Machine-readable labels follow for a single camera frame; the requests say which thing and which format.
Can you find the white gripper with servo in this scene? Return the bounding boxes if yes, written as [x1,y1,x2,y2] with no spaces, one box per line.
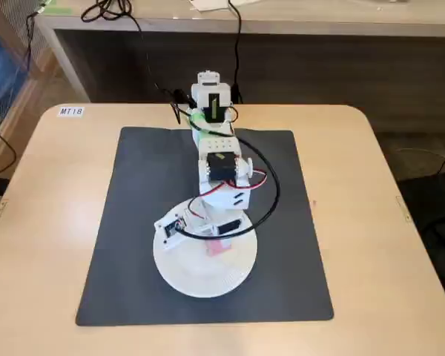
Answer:
[192,208,248,247]

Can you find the small pink printed box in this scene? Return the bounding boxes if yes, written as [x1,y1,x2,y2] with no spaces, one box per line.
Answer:
[206,240,234,257]

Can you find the white round dish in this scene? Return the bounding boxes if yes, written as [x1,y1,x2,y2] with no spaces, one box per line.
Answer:
[152,196,259,299]

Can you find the dark grey mat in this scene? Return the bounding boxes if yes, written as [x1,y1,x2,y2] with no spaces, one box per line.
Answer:
[75,126,334,327]

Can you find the white MT18 label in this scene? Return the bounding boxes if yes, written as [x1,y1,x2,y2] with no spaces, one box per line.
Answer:
[57,106,86,119]

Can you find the white papers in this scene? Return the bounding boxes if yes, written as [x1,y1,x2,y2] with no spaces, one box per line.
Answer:
[188,0,263,12]

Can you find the long beige desk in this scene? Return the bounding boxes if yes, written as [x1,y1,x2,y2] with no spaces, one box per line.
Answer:
[34,0,445,103]

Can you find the green tape strip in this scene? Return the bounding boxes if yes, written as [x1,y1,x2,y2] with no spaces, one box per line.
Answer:
[36,0,74,16]

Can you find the blue plastic bin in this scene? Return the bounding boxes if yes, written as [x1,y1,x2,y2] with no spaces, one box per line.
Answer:
[0,14,31,107]

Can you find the red servo wire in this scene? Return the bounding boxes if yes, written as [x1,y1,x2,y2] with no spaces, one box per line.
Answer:
[188,168,270,220]

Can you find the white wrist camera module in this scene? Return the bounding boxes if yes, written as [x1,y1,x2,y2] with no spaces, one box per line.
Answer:
[154,216,189,253]

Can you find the thick black camera cable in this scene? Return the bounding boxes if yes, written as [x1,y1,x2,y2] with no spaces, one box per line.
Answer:
[177,124,282,239]

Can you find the hanging black power cable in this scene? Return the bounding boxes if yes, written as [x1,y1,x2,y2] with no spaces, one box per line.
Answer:
[228,0,245,104]

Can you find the thin black floor cable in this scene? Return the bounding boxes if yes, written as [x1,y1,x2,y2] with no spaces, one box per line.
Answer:
[0,125,16,176]

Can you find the coiled black cable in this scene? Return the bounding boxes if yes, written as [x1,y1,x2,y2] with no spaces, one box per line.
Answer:
[80,0,164,93]

